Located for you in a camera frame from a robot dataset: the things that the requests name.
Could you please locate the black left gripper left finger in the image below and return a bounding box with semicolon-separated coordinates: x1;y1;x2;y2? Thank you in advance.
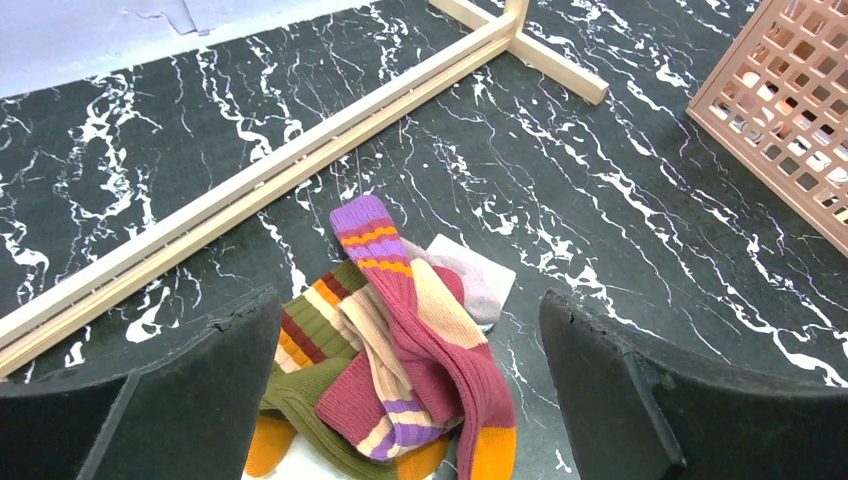
1;285;282;479

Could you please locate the white fluffy sock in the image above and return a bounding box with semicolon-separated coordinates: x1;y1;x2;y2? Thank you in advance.
241;233;518;480

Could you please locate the orange plastic desk organizer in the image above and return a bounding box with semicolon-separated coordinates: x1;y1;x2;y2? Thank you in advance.
686;1;847;253

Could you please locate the grey sock with red stripes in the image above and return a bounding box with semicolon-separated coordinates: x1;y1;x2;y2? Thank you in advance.
401;238;502;332

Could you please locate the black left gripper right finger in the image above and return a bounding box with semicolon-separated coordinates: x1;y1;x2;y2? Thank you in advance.
539;289;847;479

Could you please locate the olive striped sock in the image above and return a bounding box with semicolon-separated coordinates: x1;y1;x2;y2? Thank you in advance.
244;260;448;479

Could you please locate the beige purple striped sock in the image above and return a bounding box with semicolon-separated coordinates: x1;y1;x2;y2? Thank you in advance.
315;266;516;461

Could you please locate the maroon yellow striped sock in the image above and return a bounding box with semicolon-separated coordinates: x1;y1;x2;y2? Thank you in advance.
330;195;517;479

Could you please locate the wooden clothes rack frame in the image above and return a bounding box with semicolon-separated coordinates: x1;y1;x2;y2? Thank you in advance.
1;1;609;376

